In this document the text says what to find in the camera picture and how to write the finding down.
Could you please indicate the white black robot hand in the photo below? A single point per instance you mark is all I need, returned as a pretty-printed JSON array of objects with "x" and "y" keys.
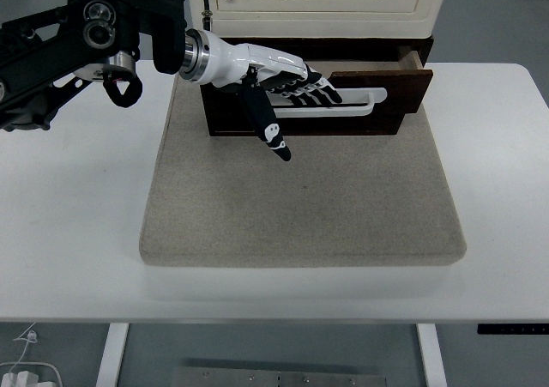
[{"x": 231, "y": 61}]

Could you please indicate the dark wooden drawer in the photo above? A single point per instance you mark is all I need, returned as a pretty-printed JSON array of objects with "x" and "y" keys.
[{"x": 401, "y": 91}]

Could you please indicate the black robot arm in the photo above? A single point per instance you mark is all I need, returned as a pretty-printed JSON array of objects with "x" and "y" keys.
[{"x": 64, "y": 39}]

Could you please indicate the cream plastic cabinet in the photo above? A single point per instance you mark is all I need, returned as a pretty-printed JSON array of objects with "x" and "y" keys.
[{"x": 343, "y": 24}]

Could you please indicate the beige fabric mat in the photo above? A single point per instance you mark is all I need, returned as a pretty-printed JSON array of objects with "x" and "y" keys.
[{"x": 300, "y": 198}]

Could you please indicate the white table leg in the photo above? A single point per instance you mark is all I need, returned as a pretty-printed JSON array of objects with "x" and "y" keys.
[
  {"x": 431, "y": 352},
  {"x": 112, "y": 352}
]

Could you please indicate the grey metal plate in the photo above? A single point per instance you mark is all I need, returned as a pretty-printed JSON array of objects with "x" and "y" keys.
[{"x": 279, "y": 378}]

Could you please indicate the white rounded tray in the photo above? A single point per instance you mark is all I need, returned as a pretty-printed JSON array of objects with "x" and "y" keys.
[{"x": 25, "y": 379}]

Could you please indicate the black table control panel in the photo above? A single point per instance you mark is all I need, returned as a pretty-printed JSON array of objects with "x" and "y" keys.
[{"x": 510, "y": 329}]

